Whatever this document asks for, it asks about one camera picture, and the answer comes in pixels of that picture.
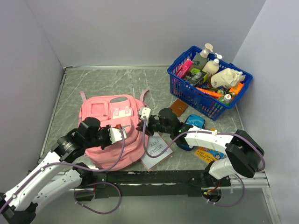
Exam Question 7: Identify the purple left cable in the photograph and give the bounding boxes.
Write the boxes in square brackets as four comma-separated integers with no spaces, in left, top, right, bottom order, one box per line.
[0,126,127,214]

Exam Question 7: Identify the grey pump bottle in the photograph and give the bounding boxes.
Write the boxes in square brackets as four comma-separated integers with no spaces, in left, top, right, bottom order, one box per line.
[193,43,214,70]

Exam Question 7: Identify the cream pump bottle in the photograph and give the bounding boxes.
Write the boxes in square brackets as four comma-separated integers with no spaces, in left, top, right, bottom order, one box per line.
[202,53,223,77]

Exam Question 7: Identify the pink school backpack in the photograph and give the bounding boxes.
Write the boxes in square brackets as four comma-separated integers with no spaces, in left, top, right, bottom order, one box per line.
[78,89,150,170]

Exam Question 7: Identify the pink box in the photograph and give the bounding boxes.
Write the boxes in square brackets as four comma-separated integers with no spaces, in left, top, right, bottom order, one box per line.
[175,59,193,77]

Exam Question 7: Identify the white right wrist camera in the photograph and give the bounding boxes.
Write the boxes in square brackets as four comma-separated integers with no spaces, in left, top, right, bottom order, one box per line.
[138,106,151,120]

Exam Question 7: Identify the purple cable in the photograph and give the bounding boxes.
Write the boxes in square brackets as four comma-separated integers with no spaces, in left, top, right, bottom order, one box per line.
[142,115,266,208]
[0,126,127,214]

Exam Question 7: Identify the orange packet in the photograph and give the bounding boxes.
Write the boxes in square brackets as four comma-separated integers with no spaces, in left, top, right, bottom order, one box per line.
[196,87,223,98]

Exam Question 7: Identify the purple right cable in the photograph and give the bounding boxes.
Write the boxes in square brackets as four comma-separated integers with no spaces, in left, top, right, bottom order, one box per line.
[142,115,266,208]

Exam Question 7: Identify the blue pencil case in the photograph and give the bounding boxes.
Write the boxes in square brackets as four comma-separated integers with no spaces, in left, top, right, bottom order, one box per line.
[177,114,206,151]

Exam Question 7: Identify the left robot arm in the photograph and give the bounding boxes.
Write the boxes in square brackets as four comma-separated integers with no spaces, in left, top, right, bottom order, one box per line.
[0,117,125,224]

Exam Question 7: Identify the white book pink flowers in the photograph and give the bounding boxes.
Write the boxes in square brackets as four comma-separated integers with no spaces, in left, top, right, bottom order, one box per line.
[141,133,173,171]

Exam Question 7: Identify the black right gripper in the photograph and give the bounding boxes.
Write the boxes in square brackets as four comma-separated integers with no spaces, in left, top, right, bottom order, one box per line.
[136,116,172,137]

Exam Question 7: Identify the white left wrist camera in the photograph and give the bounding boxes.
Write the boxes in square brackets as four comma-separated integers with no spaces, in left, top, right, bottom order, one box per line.
[109,127,127,144]

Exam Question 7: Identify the beige cloth bag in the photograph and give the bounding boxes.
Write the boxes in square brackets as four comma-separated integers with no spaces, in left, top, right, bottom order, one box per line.
[211,68,246,89]

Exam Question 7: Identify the orange snack pack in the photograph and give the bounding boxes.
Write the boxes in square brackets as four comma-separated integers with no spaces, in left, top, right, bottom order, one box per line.
[229,83,243,95]

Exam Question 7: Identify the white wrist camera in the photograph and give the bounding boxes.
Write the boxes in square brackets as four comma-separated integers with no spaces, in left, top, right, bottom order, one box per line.
[109,127,127,144]
[138,106,151,120]

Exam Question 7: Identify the brown leather wallet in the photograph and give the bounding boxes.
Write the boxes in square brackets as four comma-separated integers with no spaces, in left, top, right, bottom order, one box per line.
[170,99,188,117]

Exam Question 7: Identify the green bottle red cap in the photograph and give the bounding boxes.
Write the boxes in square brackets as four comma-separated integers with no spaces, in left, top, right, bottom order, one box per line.
[218,94,233,105]

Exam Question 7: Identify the black green box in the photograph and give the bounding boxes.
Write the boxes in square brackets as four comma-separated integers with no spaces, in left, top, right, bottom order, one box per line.
[184,68,207,87]

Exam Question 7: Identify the yellow children's book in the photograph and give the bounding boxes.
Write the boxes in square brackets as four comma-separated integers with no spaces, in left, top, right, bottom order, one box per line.
[194,147,225,163]

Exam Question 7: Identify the blue plastic basket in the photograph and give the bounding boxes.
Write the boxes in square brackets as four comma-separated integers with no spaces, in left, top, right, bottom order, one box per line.
[167,46,253,121]

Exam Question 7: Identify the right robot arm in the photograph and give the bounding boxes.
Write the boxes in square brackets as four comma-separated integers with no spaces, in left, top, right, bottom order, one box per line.
[136,107,266,186]

